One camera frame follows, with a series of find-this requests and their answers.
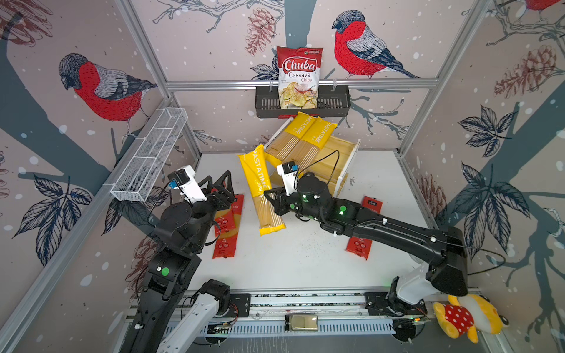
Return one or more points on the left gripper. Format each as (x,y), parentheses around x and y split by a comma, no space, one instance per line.
(227,195)

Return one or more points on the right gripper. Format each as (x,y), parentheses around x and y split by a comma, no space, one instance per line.
(280,198)

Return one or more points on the yellow spaghetti bag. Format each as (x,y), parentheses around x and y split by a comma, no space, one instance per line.
(257,176)
(311,143)
(281,145)

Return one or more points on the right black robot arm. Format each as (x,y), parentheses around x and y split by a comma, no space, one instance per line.
(442,250)

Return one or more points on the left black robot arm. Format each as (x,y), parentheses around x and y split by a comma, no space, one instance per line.
(183,230)

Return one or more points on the wooden two-tier shelf rack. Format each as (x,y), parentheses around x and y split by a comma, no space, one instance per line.
(332,162)

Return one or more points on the red spaghetti box far left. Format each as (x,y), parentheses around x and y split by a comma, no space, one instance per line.
(225,220)

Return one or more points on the red spaghetti box inner left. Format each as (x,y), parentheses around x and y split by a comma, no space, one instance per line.
(226,247)

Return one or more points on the small glass container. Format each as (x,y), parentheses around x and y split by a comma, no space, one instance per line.
(301,322)

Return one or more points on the Chuba cassava chips bag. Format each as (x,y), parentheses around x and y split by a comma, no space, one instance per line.
(299,76)

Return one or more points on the yellow plush toy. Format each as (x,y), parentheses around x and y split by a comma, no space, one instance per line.
(469,315)

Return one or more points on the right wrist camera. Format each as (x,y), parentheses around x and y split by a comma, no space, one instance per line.
(289,171)

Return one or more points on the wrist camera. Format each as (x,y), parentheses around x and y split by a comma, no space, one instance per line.
(289,171)
(184,181)

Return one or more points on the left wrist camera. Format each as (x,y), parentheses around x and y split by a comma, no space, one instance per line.
(184,181)

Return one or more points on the white mesh wall basket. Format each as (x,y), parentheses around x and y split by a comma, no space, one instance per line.
(141,173)

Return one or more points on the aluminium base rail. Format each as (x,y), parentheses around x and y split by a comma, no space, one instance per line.
(261,314)

